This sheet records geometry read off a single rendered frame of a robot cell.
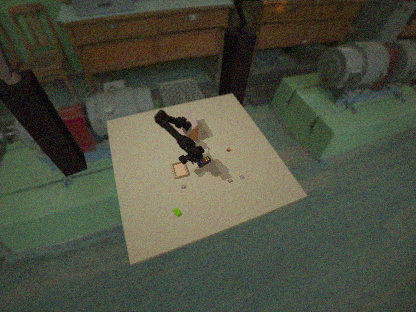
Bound small green flat block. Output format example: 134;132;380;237
172;208;181;216

